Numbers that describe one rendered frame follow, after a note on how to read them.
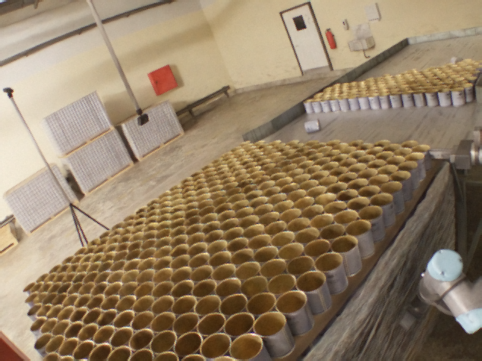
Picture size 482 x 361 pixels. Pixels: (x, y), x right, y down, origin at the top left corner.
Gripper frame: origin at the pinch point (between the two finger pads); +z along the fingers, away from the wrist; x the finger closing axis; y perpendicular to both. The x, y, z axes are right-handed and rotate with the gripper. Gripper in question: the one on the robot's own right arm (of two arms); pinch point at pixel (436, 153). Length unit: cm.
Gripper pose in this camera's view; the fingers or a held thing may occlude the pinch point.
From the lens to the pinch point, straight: 123.3
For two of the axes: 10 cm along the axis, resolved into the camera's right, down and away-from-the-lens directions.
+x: 6.3, -5.1, 5.8
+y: 3.3, 8.6, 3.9
